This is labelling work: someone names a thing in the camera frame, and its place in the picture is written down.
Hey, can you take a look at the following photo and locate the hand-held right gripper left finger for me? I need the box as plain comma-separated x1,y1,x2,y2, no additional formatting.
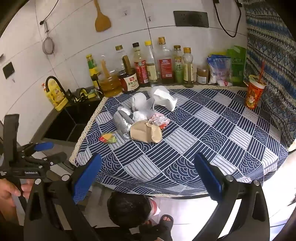
24,153,109,241

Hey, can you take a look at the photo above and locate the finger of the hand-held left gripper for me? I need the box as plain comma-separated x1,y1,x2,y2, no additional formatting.
22,142,54,158
23,152,67,166

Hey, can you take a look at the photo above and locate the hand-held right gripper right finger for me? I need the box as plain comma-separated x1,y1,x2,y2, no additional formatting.
194,152,270,241

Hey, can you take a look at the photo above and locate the colourful candy wrapper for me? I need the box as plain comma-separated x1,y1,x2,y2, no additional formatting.
99,132,117,144

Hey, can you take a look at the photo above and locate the black trash bin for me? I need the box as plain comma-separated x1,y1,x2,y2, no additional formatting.
107,192,153,229

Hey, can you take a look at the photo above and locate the silver foil wrapper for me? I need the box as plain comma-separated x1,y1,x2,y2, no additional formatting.
113,107,133,141

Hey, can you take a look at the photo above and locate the red white wrapper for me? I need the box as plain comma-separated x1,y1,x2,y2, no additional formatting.
148,111,170,130

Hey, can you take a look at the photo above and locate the grey plastic bag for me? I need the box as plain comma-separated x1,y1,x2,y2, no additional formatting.
131,91,155,112

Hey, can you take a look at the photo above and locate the person's left forearm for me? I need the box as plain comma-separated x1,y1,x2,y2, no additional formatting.
0,204,18,230

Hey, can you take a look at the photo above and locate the person's left hand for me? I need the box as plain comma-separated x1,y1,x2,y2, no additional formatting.
0,178,36,208

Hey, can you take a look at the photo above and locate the black kitchen sink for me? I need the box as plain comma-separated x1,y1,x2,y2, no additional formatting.
43,100,102,143

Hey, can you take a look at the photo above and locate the yellow dish soap pack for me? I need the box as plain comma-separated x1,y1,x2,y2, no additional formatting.
44,83,69,111

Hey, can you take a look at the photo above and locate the blue white checked tablecloth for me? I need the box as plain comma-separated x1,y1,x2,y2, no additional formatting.
69,85,289,197

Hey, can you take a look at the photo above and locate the white red plastic bag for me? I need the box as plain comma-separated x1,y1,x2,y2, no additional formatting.
150,198,162,217

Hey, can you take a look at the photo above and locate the black sink faucet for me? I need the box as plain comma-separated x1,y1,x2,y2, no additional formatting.
45,76,70,102

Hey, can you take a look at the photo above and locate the yellow black cleaning cloth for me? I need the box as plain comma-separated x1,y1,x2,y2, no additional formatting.
69,88,97,102

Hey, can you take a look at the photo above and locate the clear cooking oil jug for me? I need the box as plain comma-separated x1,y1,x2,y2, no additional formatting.
97,56,123,98

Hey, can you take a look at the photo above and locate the green label sauce bottle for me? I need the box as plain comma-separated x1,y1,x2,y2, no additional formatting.
86,54,100,90

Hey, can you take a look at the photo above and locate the red paper cup with straw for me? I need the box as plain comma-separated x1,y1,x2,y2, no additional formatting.
245,61,266,110

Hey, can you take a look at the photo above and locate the metal mesh strainer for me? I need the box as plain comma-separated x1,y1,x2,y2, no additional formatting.
42,20,55,55

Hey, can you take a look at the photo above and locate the small glass jar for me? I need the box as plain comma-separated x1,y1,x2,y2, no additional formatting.
196,66,209,84

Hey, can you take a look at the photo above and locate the blue white plastic bag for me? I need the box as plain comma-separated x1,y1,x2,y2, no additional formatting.
207,54,232,85

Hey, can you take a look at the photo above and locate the slim clear gold cap bottle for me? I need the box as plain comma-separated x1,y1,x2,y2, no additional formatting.
182,47,194,88

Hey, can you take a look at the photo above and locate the green label oil bottle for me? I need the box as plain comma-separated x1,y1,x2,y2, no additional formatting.
173,45,184,84

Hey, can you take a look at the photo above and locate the clear bottle with gold cap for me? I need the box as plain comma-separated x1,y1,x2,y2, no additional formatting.
115,45,126,72

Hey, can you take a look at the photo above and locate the green packet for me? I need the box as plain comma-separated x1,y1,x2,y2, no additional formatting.
227,46,247,85

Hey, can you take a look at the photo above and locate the large red label bottle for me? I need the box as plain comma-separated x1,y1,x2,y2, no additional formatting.
158,37,174,84

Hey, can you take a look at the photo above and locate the red label dark cap bottle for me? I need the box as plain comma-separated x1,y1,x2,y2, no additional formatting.
132,42,149,85

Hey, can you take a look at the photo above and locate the clear bottle with yellow cap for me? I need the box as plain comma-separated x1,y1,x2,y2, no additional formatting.
144,40,159,83

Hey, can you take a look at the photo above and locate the blue patterned curtain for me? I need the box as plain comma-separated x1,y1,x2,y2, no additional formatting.
244,0,296,149

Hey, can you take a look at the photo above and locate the wooden spatula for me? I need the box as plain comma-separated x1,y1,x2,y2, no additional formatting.
94,0,112,32

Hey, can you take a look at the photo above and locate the black wall switch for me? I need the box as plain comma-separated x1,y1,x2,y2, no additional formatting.
2,61,15,79

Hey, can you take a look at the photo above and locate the dark sauce jar with handle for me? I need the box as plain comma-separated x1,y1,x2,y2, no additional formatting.
117,55,140,94

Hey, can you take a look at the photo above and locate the thin black cord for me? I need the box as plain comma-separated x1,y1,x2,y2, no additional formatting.
39,0,59,26

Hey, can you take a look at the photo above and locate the black power cable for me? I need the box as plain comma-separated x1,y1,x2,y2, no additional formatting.
211,0,242,38

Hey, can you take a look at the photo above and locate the black wall socket panel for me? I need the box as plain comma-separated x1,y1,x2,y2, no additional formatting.
173,10,209,28

